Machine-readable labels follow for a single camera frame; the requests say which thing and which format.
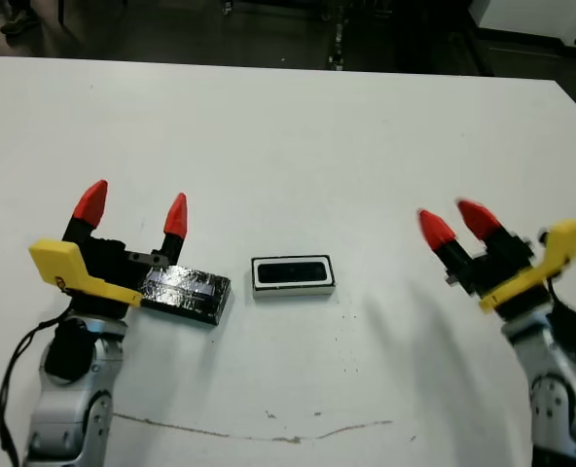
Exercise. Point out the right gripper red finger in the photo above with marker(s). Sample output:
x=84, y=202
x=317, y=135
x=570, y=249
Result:
x=436, y=228
x=480, y=219

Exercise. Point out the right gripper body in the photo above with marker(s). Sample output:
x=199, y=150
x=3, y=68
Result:
x=502, y=272

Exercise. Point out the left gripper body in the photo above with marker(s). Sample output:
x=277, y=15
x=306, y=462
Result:
x=103, y=265

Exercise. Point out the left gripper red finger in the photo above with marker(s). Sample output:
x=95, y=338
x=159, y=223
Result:
x=91, y=206
x=176, y=219

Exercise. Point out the black box lid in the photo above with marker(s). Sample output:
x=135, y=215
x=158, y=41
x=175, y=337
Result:
x=190, y=292

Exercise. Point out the black camera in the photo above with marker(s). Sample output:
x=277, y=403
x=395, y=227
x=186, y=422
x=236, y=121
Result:
x=293, y=272

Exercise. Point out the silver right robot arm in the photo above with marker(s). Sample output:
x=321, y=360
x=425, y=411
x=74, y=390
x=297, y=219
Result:
x=560, y=399

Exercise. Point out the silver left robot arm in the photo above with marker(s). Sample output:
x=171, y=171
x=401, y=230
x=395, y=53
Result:
x=69, y=418

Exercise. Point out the brown shoe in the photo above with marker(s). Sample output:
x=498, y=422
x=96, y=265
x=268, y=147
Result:
x=20, y=22

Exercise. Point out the white cabinet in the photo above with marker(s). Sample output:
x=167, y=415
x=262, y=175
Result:
x=536, y=19

